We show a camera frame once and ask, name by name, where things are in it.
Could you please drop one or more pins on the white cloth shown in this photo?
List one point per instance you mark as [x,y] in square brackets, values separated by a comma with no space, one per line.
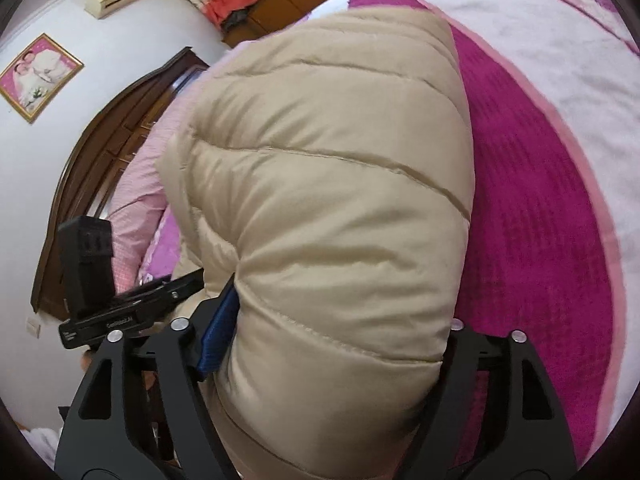
[42,447]

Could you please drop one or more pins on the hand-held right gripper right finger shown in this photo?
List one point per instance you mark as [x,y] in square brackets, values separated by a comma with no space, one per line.
[465,360]

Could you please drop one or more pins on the beige puffer jacket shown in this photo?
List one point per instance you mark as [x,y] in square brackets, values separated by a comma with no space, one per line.
[325,185]

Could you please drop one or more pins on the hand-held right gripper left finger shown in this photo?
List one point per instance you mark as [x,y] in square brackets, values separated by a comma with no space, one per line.
[220,330]

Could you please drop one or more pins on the long wooden cabinet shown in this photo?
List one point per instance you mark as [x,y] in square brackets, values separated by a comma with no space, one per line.
[300,0]

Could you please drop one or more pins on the pink striped floral bedspread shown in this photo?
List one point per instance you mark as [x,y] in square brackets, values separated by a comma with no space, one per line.
[525,210]

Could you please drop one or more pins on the pink pillow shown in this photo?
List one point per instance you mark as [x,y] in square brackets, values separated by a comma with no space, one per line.
[145,175]

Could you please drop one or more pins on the dark wooden headboard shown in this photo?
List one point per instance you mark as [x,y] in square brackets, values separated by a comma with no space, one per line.
[100,160]

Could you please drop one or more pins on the white wall socket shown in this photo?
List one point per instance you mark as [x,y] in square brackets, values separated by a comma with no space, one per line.
[32,327]

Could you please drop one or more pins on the dark clothes pile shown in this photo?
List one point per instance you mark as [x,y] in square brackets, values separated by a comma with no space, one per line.
[235,21]

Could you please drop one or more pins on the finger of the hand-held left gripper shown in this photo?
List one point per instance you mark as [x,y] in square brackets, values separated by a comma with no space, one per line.
[185,287]

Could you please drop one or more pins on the framed wall photo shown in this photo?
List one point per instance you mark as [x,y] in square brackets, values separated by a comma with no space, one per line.
[35,75]

